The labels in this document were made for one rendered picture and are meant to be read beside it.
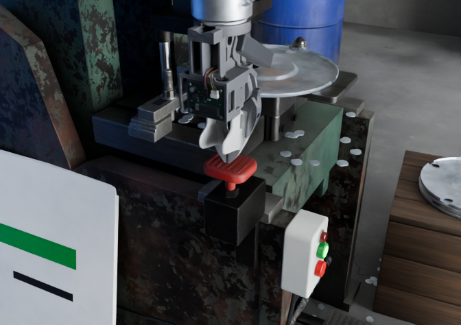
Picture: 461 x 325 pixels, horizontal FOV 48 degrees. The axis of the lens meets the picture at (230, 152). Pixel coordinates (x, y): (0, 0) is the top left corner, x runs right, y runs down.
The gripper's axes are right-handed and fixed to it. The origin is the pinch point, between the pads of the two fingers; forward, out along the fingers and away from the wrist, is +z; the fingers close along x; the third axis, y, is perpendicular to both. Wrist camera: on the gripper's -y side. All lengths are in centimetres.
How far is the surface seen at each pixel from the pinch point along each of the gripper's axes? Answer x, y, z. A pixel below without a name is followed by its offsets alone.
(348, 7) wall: -93, -363, 67
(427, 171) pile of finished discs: 20, -80, 40
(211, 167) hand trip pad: -1.7, 2.6, 1.7
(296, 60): -6.9, -40.6, -0.4
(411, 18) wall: -42, -363, 69
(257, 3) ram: -11.5, -30.9, -13.9
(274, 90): -4.1, -23.6, -0.4
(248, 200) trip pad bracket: 3.0, -0.3, 7.7
